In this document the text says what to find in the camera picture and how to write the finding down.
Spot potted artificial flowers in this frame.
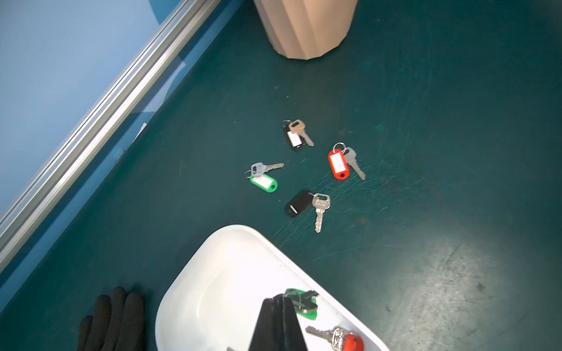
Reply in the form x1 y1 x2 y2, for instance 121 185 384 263
254 0 358 60

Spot black yellow work glove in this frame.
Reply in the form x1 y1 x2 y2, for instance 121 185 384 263
77 287 146 351

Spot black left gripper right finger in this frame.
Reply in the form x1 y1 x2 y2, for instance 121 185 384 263
279 295 307 351

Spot key with black solid tag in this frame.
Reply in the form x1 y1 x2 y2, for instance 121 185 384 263
285 190 331 233

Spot white plastic storage box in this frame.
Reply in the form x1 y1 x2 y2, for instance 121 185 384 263
155 225 388 350

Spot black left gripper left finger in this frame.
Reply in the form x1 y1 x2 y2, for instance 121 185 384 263
249 295 281 351

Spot key with green tag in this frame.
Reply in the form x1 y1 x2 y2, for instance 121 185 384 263
245 162 284 193
285 288 318 321

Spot rear aluminium frame rail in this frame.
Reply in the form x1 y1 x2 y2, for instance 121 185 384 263
1 1 219 269

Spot key with red window tag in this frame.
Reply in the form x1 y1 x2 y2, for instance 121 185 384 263
328 142 366 181

